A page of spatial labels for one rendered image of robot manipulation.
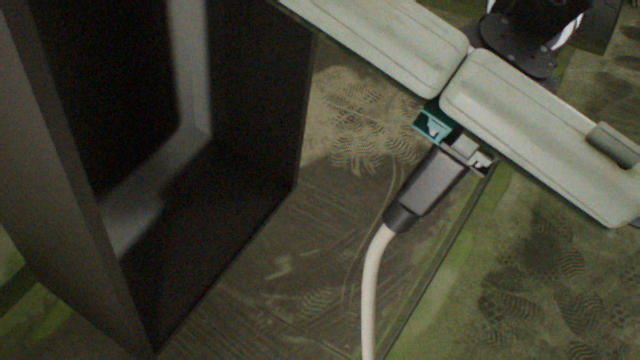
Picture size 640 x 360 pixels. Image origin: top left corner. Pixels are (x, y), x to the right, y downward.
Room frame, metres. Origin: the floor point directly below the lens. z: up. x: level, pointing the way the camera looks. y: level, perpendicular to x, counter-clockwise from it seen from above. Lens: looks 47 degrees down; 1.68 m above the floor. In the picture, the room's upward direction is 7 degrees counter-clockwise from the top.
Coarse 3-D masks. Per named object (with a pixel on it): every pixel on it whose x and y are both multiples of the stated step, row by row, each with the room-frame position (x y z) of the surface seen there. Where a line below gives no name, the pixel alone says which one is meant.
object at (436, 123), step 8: (432, 104) 0.30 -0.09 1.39; (424, 112) 0.30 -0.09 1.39; (432, 112) 0.30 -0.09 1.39; (440, 112) 0.30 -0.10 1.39; (416, 120) 0.30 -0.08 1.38; (424, 120) 0.31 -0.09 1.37; (432, 120) 0.29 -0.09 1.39; (440, 120) 0.29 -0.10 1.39; (448, 120) 0.29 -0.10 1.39; (416, 128) 0.30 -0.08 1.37; (424, 128) 0.30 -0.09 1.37; (432, 128) 0.29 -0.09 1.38; (440, 128) 0.29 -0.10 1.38; (448, 128) 0.28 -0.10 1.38; (432, 136) 0.29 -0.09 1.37; (440, 136) 0.29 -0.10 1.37; (440, 144) 0.29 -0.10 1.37
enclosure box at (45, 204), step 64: (0, 0) 0.44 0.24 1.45; (64, 0) 0.92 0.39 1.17; (128, 0) 1.04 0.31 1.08; (192, 0) 1.17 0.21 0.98; (256, 0) 1.05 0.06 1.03; (0, 64) 0.47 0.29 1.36; (64, 64) 0.90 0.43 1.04; (128, 64) 1.04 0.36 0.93; (192, 64) 1.20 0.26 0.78; (256, 64) 1.07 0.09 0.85; (0, 128) 0.54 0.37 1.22; (64, 128) 0.47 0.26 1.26; (128, 128) 1.03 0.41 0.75; (192, 128) 1.23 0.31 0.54; (256, 128) 1.09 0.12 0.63; (0, 192) 0.65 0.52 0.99; (64, 192) 0.49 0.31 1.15; (128, 192) 1.02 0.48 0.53; (192, 192) 1.02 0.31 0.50; (256, 192) 1.01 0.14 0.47; (64, 256) 0.58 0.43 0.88; (128, 256) 0.83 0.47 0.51; (192, 256) 0.83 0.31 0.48; (128, 320) 0.52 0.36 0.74
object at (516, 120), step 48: (288, 0) 0.36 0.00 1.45; (336, 0) 0.34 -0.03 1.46; (384, 0) 0.34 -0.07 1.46; (384, 48) 0.32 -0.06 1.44; (432, 48) 0.31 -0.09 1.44; (432, 96) 0.30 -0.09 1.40; (480, 96) 0.27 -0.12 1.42; (528, 96) 0.28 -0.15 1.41; (432, 144) 0.32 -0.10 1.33; (480, 144) 0.27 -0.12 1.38; (528, 144) 0.25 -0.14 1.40; (576, 144) 0.24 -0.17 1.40; (624, 144) 0.23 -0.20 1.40; (432, 192) 0.29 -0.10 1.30; (576, 192) 0.23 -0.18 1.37; (624, 192) 0.21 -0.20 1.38
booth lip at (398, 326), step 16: (560, 48) 2.00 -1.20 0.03; (496, 160) 1.39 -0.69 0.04; (480, 192) 1.25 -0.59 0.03; (464, 208) 1.19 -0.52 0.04; (448, 240) 1.07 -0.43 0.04; (432, 272) 0.96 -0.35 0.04; (416, 288) 0.91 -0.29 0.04; (416, 304) 0.86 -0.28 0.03; (400, 320) 0.81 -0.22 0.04; (384, 352) 0.71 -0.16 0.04
